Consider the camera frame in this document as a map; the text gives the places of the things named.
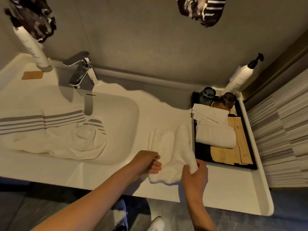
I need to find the person's left hand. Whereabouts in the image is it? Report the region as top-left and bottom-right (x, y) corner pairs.
(129, 150), (162, 182)

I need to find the person's right hand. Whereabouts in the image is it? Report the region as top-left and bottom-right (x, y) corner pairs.
(181, 159), (209, 202)

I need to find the black tray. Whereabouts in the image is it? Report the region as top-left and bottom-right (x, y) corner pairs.
(192, 92), (258, 170)

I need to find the striped white hand towel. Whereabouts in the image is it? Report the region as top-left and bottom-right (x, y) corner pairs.
(147, 124), (199, 185)

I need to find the small plain white towel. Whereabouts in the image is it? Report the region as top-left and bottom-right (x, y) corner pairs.
(195, 124), (237, 149)

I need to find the small striped white towel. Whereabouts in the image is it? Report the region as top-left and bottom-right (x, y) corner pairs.
(192, 103), (229, 125)

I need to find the large striped white towel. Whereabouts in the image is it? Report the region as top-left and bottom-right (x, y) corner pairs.
(0, 104), (107, 160)

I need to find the person's left forearm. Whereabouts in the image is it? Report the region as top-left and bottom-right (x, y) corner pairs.
(31, 165), (142, 231)

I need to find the person's left white shoe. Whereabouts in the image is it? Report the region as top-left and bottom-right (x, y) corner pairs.
(112, 199), (128, 231)

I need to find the person's white shoe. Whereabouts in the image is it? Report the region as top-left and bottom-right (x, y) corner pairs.
(147, 216), (165, 231)
(112, 199), (128, 231)

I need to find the person's right white shoe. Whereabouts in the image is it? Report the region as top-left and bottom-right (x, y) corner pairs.
(147, 216), (165, 231)

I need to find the square kraft paper packet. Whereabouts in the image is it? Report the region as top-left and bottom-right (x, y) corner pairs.
(210, 145), (239, 165)

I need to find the long kraft paper packet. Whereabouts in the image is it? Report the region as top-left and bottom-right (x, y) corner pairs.
(228, 117), (244, 164)
(237, 117), (253, 165)

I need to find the amber ribbed glass cup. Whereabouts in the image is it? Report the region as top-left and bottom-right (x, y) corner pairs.
(211, 92), (237, 110)

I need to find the blue glass cup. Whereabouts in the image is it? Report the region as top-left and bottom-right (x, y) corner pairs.
(199, 87), (217, 106)

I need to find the white pump bottle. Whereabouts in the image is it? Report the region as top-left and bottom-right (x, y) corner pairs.
(4, 9), (53, 73)
(221, 53), (264, 97)

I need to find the chrome faucet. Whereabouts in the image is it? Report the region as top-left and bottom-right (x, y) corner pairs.
(62, 51), (100, 89)

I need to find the small tan soap packet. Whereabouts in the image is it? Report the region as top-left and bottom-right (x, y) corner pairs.
(21, 71), (45, 81)

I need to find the dark patterned hanging garment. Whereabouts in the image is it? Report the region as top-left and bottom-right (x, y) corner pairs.
(4, 0), (227, 44)

